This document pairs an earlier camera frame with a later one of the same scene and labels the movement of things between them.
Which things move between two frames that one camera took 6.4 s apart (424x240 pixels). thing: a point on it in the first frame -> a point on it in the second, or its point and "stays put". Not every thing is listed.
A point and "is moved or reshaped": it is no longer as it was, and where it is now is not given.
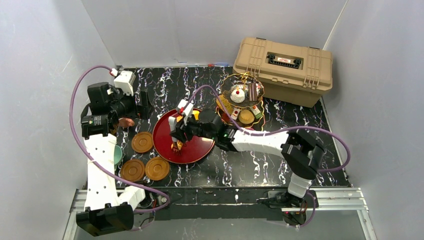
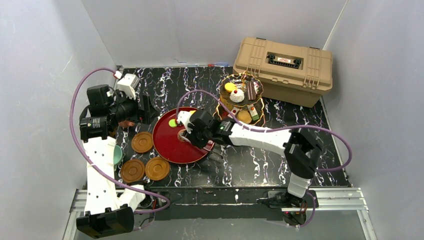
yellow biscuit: [179, 144] -> [229, 87]
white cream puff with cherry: [237, 96] stays put
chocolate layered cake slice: [252, 92] stays put
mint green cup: [118, 154] stays put
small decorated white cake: [256, 112] is moved or reshaped
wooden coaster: [142, 142] stays put
